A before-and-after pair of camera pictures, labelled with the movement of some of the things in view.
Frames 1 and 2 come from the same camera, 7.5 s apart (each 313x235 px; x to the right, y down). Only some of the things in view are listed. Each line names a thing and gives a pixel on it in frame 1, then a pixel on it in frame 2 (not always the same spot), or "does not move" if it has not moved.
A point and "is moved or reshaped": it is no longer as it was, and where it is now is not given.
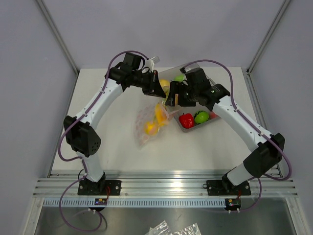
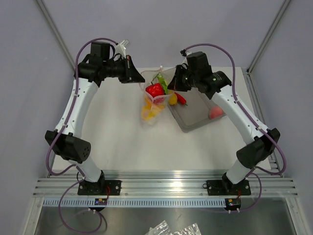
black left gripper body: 141,80 → 115,69
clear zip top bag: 149,120 is moved or reshaped
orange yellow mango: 161,115 → 149,104
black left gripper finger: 158,90 → 132,74
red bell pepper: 187,120 is moved or reshaped
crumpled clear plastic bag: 162,229 does not move
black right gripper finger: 175,86 → 173,82
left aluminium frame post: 57,37 does not move
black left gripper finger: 154,91 → 134,78
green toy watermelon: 201,117 → 159,101
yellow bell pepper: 150,128 → 147,114
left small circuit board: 100,201 does not move
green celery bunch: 164,98 → 164,83
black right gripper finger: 184,101 → 182,88
